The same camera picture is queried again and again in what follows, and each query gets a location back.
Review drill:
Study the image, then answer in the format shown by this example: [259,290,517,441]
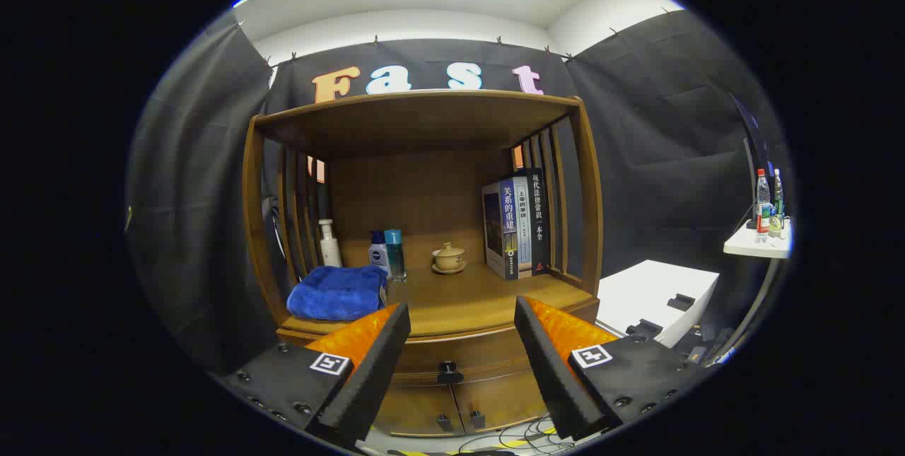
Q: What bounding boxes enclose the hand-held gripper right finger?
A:
[514,295,708,441]

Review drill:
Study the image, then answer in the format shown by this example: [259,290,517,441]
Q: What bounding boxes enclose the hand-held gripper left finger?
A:
[218,302,411,451]

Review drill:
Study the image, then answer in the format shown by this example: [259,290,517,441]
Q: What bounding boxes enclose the wooden drawer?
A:
[392,327,539,385]

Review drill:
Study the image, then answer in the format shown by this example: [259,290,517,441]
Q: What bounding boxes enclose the wooden cabinet door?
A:
[373,384,459,437]
[452,370,549,434]

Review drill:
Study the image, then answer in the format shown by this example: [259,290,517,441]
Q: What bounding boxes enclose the wooden countertop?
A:
[279,260,599,338]

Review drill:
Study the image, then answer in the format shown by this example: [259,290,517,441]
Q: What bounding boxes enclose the wooden cabinet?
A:
[242,90,604,438]

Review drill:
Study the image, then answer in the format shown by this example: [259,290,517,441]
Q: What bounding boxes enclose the yellow black floor tape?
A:
[385,426,561,456]

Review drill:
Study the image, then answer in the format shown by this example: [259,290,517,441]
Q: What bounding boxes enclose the blue towel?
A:
[286,265,388,322]

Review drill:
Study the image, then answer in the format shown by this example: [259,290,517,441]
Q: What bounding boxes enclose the white lotion bottle blue cap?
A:
[368,230,392,276]

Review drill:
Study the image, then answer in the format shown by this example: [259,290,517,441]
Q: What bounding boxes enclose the clear blue bottle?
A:
[384,229,407,282]

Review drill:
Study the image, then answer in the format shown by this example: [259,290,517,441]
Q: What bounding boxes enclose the white box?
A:
[596,260,720,349]

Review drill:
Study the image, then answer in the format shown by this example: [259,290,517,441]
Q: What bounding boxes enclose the book with white spine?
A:
[513,177,535,279]

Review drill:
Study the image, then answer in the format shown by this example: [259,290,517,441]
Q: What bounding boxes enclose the white pump bottle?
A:
[318,219,343,268]

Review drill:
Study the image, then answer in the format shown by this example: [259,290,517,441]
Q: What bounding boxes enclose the tan lidded teacup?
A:
[433,242,467,270]

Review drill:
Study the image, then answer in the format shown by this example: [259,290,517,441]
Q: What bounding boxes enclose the black equipment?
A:
[626,292,737,366]

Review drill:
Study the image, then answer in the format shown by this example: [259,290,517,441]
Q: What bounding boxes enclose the book with blue spine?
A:
[482,179,520,281]

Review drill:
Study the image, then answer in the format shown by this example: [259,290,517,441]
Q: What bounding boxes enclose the book with black spine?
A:
[527,168,551,276]

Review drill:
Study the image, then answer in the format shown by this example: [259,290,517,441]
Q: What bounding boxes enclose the white side table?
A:
[723,219,793,259]

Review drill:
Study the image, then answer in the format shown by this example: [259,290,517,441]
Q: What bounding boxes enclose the clear bottle red label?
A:
[755,169,771,243]

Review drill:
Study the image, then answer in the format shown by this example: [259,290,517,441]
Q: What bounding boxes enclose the green bottle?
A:
[771,169,786,238]

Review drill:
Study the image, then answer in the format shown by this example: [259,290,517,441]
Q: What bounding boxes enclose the black floor cables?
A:
[458,415,575,455]

